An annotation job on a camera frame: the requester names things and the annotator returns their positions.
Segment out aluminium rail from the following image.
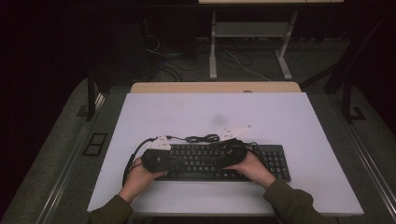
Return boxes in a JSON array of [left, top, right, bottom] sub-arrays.
[[337, 102, 396, 220], [35, 92, 106, 224]]

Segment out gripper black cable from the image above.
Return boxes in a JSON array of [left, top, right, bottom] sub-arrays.
[[121, 136, 159, 188], [245, 141, 266, 161]]

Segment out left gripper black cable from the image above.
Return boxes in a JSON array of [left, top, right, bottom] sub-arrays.
[[121, 136, 159, 188]]

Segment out wooden table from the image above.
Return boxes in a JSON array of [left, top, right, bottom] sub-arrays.
[[129, 81, 303, 94]]

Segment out black keyboard cable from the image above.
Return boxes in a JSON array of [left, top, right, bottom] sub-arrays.
[[164, 133, 222, 145]]

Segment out black floor cables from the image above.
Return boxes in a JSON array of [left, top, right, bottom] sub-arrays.
[[143, 18, 210, 83]]

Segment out black metal stand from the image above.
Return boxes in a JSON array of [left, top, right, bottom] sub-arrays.
[[298, 8, 396, 124], [76, 66, 108, 123]]

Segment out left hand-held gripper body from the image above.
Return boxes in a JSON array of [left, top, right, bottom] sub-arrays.
[[141, 134, 176, 175]]

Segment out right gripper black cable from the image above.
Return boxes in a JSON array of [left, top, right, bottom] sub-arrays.
[[245, 141, 266, 161]]

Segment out black floor socket frame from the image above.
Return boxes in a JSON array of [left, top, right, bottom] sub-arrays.
[[81, 132, 109, 158]]

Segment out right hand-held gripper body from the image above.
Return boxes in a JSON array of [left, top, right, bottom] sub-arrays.
[[221, 124, 253, 169]]

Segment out white metal desk frame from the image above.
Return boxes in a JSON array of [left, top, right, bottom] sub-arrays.
[[208, 10, 300, 81]]

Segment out white board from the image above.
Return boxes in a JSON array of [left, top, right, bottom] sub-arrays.
[[87, 91, 365, 217]]

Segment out person's left hand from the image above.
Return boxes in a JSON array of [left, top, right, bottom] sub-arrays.
[[123, 156, 170, 198]]

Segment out black computer keyboard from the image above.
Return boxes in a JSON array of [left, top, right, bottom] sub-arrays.
[[153, 143, 292, 184]]

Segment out person's right hand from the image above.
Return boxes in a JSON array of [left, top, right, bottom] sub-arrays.
[[224, 150, 277, 189]]

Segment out white floor cable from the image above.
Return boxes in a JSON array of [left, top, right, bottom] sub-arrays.
[[223, 49, 273, 83]]

